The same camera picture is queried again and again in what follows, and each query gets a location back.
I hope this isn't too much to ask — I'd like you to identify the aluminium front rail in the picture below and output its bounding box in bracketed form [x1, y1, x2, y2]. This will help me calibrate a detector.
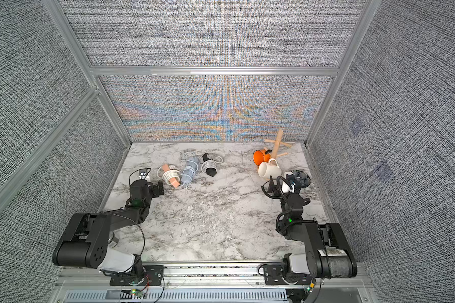
[49, 261, 378, 302]

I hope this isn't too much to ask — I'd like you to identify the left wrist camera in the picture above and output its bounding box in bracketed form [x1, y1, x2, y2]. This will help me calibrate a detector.
[139, 168, 152, 182]

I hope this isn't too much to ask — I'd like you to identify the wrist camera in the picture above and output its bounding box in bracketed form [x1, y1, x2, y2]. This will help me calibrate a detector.
[139, 168, 152, 182]
[281, 172, 297, 193]

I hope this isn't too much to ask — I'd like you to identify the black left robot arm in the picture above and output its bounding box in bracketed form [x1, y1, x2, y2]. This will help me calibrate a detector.
[53, 179, 164, 278]

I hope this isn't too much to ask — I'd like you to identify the black power strip white cord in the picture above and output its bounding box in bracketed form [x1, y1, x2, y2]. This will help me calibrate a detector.
[198, 152, 224, 178]

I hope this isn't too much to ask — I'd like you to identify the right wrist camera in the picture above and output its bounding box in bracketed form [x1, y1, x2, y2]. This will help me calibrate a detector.
[281, 172, 297, 193]

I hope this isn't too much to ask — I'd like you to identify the orange mug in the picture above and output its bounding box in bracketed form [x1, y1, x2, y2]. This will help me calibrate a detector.
[253, 148, 272, 166]

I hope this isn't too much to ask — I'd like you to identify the wooden mug tree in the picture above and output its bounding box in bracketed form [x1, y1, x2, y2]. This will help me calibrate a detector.
[264, 129, 293, 159]

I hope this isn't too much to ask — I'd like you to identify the silver cylinder on table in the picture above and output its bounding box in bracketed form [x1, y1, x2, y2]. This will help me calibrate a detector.
[108, 231, 119, 248]

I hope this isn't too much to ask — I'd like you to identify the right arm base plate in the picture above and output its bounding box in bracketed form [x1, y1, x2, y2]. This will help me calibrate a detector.
[258, 263, 313, 286]

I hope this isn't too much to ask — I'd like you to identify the pink power strip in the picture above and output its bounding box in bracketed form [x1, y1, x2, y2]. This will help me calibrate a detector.
[161, 164, 181, 188]

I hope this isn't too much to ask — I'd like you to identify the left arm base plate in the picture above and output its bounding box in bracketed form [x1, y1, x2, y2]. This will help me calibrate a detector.
[109, 265, 164, 287]

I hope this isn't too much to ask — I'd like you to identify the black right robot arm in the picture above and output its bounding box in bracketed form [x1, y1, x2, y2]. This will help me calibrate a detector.
[262, 176, 358, 285]

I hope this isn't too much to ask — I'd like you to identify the white mug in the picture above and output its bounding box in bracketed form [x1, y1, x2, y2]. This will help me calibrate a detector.
[258, 159, 282, 179]

